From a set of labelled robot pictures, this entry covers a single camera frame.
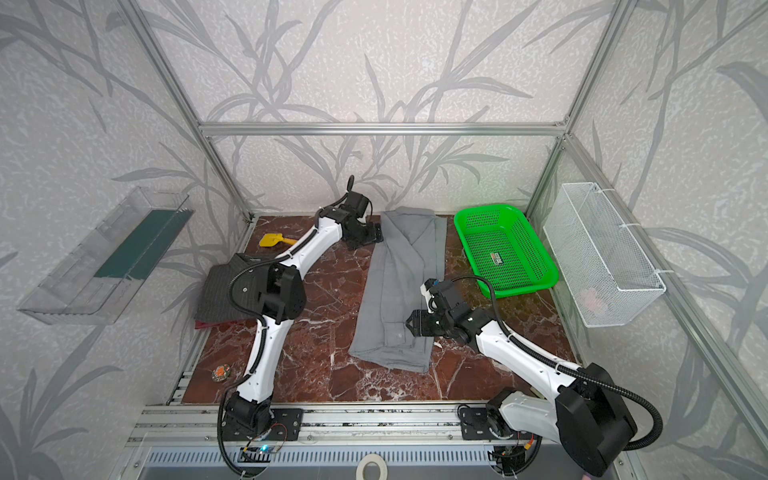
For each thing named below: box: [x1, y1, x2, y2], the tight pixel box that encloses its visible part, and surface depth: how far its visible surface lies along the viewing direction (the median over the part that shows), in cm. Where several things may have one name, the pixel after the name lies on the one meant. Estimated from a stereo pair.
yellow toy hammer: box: [259, 233, 298, 247], surface depth 114 cm
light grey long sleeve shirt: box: [348, 206, 448, 373], surface depth 98 cm
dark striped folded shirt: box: [194, 253, 263, 322], surface depth 94 cm
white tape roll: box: [356, 454, 388, 480], surface depth 69 cm
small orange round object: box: [212, 364, 231, 382], surface depth 84 cm
